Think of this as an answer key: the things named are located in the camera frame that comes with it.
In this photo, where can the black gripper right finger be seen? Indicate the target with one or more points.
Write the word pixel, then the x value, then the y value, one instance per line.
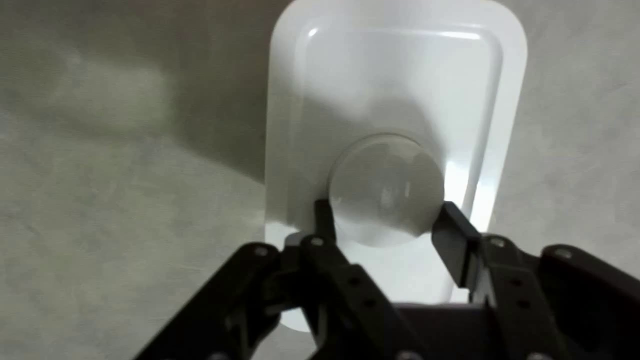
pixel 497 276

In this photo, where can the white container lid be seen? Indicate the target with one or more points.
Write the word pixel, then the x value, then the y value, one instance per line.
pixel 388 109

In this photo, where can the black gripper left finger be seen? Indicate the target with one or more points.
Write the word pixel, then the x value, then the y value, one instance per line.
pixel 353 319

